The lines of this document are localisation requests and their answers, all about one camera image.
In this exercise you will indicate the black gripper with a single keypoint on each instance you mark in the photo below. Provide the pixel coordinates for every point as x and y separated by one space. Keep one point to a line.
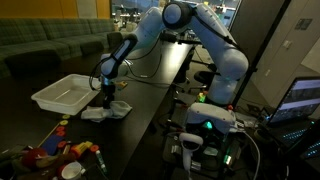
108 91

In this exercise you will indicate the white terry cloth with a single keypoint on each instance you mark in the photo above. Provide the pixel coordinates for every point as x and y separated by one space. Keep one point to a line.
113 110

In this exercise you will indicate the yellow toy disc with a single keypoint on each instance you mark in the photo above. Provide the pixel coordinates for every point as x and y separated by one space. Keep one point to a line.
66 116
63 122

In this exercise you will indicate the orange toy disc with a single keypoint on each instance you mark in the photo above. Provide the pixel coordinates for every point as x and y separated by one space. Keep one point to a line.
94 148
62 144

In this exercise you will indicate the red toy disc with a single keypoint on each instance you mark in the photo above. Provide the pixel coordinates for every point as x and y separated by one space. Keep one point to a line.
60 128
60 133

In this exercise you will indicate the yellow toy bottle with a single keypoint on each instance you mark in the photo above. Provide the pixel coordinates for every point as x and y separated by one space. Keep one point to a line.
80 150

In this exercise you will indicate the white marker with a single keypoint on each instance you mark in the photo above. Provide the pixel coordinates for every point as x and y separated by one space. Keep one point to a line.
101 161

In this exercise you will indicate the yellow thin stick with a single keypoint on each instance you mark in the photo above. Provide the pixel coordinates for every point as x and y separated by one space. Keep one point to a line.
50 135

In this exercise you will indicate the blue block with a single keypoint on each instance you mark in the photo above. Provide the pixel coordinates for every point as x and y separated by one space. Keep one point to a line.
51 145

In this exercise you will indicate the white cup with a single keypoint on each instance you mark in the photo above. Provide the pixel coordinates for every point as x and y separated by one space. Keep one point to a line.
71 171

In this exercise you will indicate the red toy ball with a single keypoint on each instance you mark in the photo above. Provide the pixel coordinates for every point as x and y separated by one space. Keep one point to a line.
33 156

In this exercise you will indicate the brown plush toy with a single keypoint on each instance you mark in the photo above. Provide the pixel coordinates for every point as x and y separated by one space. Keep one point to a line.
43 172

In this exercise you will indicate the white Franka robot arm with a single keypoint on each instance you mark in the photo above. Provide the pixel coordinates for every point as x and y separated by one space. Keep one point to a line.
226 56

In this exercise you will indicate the clear plastic bin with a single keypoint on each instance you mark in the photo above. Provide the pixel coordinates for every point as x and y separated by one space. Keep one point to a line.
63 96

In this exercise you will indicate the dark ottoman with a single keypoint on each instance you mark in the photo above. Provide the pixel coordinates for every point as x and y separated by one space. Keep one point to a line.
113 38
31 63
91 47

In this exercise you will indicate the white VR controller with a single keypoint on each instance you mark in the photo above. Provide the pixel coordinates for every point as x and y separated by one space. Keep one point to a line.
190 140

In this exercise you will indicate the green yellow light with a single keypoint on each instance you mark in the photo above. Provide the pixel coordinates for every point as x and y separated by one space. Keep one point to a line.
201 97

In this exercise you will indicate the black stool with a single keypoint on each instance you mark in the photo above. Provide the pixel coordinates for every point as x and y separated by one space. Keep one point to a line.
205 77

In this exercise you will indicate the green plaid sofa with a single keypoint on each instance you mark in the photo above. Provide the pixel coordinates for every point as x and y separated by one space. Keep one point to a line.
33 31

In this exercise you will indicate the red button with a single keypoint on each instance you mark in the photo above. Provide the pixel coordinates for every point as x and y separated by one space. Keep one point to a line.
230 107

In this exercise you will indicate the open laptop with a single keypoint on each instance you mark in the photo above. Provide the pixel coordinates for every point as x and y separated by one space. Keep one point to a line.
293 100

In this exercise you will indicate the white wall outlet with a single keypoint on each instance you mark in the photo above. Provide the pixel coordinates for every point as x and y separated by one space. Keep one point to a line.
267 72

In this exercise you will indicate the white light switch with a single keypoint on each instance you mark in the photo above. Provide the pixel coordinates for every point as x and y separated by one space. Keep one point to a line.
287 44

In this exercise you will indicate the grey wall sign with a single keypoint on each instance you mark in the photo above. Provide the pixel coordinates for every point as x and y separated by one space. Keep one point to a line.
303 24

